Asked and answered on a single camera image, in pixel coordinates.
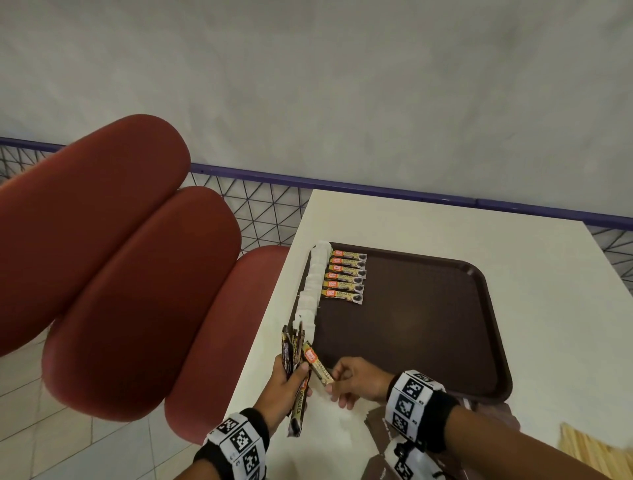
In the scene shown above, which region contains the person's left hand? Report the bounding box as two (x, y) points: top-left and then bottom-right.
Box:
(252, 353), (313, 438)

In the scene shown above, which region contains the person's right hand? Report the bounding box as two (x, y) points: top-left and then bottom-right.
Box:
(325, 357), (396, 411)

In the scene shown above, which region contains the pile of brown sugar packets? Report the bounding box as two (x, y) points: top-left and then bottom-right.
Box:
(361, 400), (520, 480)

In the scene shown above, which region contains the gold coffee stick sachet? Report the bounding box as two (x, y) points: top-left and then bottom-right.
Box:
(302, 341), (336, 386)

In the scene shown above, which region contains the pile of coffee stick sachets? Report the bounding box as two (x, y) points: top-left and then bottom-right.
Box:
(280, 321), (313, 438)

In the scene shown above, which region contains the brown plastic tray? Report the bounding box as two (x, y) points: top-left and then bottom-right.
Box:
(291, 242), (514, 404)

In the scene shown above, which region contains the row of white tea bags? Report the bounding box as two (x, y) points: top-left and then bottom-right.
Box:
(291, 241), (333, 347)

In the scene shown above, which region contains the row of gold coffee sachets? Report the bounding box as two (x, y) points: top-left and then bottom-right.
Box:
(321, 249), (369, 305)

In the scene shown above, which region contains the bundle of wooden stirrers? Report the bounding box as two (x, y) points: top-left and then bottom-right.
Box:
(558, 423), (633, 480)

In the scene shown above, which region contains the person's right forearm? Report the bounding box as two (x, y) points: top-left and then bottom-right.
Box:
(442, 405), (609, 480)

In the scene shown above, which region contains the person's left forearm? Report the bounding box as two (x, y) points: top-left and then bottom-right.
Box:
(173, 457), (221, 480)

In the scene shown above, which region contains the left marker wristband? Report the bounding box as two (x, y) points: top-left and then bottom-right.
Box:
(193, 407), (270, 480)

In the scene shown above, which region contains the marker wristband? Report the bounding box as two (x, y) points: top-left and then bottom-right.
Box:
(193, 407), (270, 480)
(385, 369), (461, 454)

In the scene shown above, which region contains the right marker wristband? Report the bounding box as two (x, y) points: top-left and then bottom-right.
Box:
(385, 369), (461, 454)

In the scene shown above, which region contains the red padded chair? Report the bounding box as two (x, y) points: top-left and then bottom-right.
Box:
(0, 114), (290, 446)

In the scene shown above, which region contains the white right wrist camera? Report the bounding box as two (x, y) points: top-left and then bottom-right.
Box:
(385, 440), (446, 480)

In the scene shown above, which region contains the purple wire fence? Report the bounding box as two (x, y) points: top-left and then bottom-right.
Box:
(0, 137), (633, 295)

